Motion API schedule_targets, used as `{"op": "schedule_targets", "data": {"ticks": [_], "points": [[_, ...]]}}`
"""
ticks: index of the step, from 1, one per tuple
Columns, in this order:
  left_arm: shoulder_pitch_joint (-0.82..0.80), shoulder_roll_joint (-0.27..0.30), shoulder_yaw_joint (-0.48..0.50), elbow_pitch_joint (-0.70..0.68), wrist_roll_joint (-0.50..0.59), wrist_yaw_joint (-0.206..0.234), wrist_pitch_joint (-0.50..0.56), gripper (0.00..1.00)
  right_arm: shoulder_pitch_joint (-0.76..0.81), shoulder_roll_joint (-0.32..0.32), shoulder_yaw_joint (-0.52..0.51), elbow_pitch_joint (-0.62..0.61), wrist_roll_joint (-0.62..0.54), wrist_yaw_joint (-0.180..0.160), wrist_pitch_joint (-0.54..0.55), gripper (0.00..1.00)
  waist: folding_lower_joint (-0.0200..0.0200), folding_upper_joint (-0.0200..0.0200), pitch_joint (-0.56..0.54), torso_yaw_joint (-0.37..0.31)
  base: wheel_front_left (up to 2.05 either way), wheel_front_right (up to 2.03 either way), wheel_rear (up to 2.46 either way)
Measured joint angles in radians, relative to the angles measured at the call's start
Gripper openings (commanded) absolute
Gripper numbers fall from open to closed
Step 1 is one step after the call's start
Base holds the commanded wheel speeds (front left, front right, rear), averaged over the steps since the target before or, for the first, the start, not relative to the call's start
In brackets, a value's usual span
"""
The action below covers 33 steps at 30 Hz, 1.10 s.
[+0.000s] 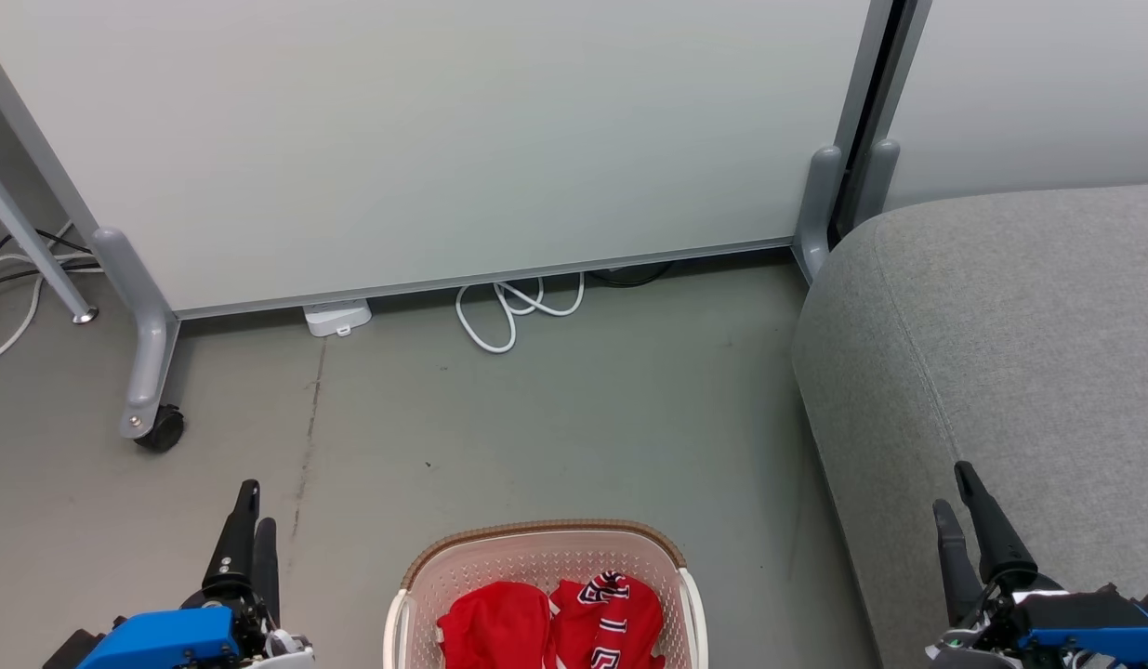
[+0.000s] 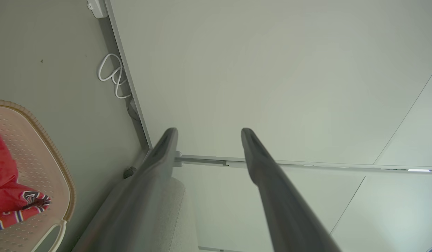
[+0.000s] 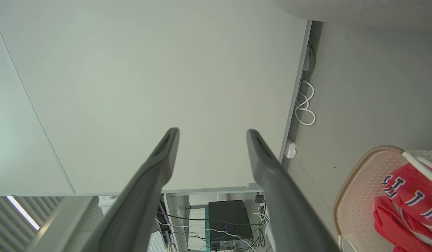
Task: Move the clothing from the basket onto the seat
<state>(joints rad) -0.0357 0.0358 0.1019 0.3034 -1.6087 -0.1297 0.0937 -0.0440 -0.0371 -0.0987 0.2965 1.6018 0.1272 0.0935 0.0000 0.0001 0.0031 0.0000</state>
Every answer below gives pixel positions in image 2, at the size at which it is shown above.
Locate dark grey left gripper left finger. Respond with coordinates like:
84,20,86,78
72,128,179,252

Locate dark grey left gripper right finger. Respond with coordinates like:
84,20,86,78
241,128,343,252

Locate light grey fabric sofa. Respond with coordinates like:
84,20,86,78
146,176,199,252

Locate red patterned cloth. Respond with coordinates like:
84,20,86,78
0,129,52,233

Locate wide white partition panel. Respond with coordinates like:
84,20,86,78
104,0,432,173

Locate beige perforated laundry basket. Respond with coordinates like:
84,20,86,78
0,99,77,252

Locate coiled white cable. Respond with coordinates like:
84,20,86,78
98,53,133,100

